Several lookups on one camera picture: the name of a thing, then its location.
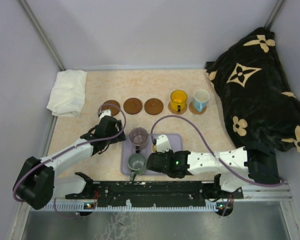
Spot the white folded cloth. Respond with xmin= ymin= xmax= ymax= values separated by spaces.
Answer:
xmin=46 ymin=69 xmax=88 ymax=118

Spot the yellow mug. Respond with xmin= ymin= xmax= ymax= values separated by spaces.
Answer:
xmin=170 ymin=90 xmax=188 ymax=113

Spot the black floral blanket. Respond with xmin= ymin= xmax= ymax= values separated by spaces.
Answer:
xmin=205 ymin=27 xmax=300 ymax=153

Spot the lavender plastic tray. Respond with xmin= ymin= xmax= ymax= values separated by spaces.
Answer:
xmin=120 ymin=133 xmax=183 ymax=176

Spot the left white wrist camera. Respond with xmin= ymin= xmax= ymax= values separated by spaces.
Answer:
xmin=98 ymin=109 xmax=112 ymax=120

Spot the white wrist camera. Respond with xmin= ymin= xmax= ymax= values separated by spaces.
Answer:
xmin=98 ymin=109 xmax=112 ymax=120
xmin=152 ymin=134 xmax=172 ymax=153

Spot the purple glass cup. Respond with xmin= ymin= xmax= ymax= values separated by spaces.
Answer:
xmin=129 ymin=127 xmax=149 ymax=153

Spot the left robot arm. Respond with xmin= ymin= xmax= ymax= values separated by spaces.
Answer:
xmin=12 ymin=116 xmax=126 ymax=210

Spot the aluminium frame rail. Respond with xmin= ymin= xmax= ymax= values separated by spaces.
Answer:
xmin=19 ymin=180 xmax=293 ymax=213

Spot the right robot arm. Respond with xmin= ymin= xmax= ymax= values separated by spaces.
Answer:
xmin=146 ymin=141 xmax=285 ymax=198

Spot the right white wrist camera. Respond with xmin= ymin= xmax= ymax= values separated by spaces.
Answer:
xmin=152 ymin=134 xmax=172 ymax=153

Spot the woven rattan coaster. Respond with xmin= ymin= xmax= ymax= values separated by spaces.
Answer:
xmin=189 ymin=101 xmax=207 ymax=115
xmin=168 ymin=102 xmax=188 ymax=115

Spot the light blue mug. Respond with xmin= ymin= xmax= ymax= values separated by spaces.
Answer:
xmin=192 ymin=89 xmax=210 ymax=113

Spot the dark wooden coaster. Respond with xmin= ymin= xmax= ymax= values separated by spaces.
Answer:
xmin=144 ymin=98 xmax=164 ymax=115
xmin=101 ymin=99 xmax=121 ymax=117
xmin=123 ymin=97 xmax=143 ymax=115

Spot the cream mug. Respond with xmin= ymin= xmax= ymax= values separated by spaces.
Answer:
xmin=151 ymin=145 xmax=157 ymax=153

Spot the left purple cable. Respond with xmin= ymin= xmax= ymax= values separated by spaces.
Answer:
xmin=12 ymin=103 xmax=127 ymax=219

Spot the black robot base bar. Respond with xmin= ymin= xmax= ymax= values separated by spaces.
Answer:
xmin=65 ymin=181 xmax=244 ymax=208

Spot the grey green mug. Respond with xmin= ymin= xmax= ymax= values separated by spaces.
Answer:
xmin=127 ymin=153 xmax=147 ymax=182

